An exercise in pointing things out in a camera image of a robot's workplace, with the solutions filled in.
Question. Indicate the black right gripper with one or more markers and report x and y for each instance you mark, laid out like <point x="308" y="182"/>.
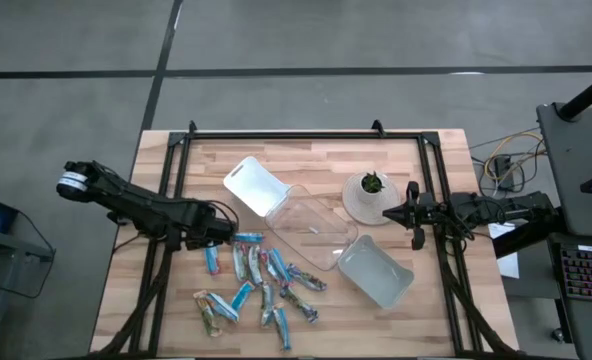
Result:
<point x="421" y="212"/>

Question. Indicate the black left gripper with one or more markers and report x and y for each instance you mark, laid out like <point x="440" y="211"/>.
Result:
<point x="196" y="222"/>

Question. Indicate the blue red granola bar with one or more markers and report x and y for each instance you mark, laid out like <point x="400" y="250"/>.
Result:
<point x="267" y="264"/>
<point x="239" y="262"/>
<point x="280" y="266"/>
<point x="248" y="237"/>
<point x="255" y="265"/>
<point x="212" y="260"/>

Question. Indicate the blue orange granola bar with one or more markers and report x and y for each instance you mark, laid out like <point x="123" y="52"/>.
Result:
<point x="223" y="306"/>
<point x="282" y="328"/>
<point x="242" y="295"/>

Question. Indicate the brown snack wrapper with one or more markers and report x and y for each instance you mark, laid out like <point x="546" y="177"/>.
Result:
<point x="267" y="305"/>

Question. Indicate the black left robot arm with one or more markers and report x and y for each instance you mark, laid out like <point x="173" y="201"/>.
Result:
<point x="136" y="205"/>

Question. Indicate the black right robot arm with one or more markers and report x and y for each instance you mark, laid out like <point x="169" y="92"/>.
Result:
<point x="521" y="205"/>

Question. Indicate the small succulent in white pot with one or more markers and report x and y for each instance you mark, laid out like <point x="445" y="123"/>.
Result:
<point x="371" y="192"/>

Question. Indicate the small plant in white pot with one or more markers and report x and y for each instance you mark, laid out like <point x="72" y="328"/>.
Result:
<point x="356" y="210"/>

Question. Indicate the grey plastic tray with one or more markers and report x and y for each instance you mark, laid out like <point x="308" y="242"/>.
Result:
<point x="376" y="272"/>

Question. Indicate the clear plastic bin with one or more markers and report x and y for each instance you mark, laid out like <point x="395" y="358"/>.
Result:
<point x="306" y="225"/>

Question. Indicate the black power adapter box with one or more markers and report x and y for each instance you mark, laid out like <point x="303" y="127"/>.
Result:
<point x="503" y="167"/>

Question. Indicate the white paper sheet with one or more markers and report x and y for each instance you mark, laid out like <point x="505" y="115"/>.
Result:
<point x="508" y="262"/>

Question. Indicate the dark grey side table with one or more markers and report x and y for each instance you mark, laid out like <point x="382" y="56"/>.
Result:
<point x="571" y="165"/>

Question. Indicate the black rainbow backlit keyboard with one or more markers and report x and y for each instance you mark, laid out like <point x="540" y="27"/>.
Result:
<point x="588" y="275"/>

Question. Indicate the black caster wheel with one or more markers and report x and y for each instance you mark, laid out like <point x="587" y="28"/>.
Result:
<point x="557" y="334"/>

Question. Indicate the grey side desk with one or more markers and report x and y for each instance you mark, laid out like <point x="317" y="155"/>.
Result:
<point x="6" y="245"/>

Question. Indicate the grey keyboard desk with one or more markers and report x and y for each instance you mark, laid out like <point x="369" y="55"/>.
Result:
<point x="591" y="325"/>

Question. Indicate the black pole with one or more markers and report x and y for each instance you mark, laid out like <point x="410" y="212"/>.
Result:
<point x="588" y="95"/>

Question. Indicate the black frame clamp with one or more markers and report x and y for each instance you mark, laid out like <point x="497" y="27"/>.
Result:
<point x="377" y="128"/>
<point x="192" y="127"/>

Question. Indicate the black aluminium frame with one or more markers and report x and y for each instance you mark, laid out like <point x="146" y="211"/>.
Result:
<point x="301" y="135"/>

